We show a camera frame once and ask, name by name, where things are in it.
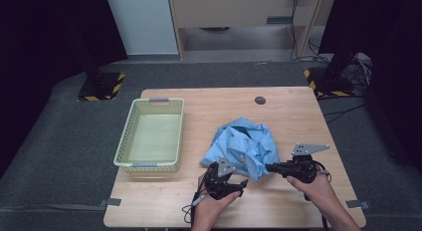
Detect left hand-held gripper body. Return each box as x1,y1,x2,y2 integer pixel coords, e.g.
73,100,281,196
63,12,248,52
198,156,245,201

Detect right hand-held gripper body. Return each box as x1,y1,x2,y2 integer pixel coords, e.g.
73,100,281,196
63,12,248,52
282,143,331,184

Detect light blue shirt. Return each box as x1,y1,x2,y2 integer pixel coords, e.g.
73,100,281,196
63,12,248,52
199,116,281,181

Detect green plastic basket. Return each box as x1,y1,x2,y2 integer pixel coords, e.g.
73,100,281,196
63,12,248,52
112,98,185,174

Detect person's left hand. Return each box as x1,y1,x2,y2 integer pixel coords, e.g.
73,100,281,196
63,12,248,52
192,172,243,223

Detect person's right hand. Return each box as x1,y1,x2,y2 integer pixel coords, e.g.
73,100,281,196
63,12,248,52
286,169,336,213

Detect grey tape strip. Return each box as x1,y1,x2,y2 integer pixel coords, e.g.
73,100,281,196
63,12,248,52
345,199,371,210
99,197,122,208

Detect black stand with striped base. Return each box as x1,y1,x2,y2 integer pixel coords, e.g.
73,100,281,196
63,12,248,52
76,41,126,103
303,51,356,99

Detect dark curtain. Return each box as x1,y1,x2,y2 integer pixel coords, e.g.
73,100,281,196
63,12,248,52
0,0,129,179
317,0,422,175

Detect beige wooden desk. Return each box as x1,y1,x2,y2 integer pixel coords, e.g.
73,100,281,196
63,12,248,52
167,0,327,60

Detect white panel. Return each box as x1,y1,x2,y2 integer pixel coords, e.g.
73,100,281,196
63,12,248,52
104,0,180,56

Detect right hand-held gripper cable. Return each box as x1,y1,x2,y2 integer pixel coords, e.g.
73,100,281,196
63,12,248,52
303,160,333,231

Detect hand-held gripper cable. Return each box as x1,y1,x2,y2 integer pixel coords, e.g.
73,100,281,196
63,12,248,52
303,160,333,231
181,177,207,226

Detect left hand-held gripper cable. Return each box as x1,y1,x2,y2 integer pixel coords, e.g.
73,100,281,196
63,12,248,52
181,177,207,226

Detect black floor cable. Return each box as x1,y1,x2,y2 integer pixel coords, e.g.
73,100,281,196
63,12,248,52
322,103,368,124

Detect tangle of cables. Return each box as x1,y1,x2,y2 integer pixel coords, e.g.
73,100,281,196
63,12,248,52
344,52,374,90

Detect black hanging cables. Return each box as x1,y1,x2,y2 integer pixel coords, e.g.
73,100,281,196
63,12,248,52
289,0,331,65

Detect grey drawer handle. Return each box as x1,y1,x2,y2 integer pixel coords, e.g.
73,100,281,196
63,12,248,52
266,16,294,25

